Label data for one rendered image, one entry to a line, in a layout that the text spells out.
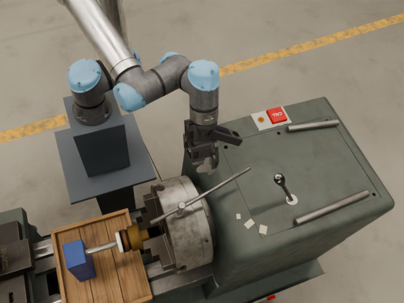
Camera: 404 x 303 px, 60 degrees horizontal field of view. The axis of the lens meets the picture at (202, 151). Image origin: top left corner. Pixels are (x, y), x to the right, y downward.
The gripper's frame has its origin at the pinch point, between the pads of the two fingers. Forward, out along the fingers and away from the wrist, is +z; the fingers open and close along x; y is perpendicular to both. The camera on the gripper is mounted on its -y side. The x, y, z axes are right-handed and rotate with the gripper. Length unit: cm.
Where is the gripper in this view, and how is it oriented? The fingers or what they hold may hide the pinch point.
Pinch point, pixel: (210, 170)
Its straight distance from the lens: 107.2
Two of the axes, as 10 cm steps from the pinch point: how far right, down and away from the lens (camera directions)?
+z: 0.1, 7.5, 6.6
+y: -9.3, 2.5, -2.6
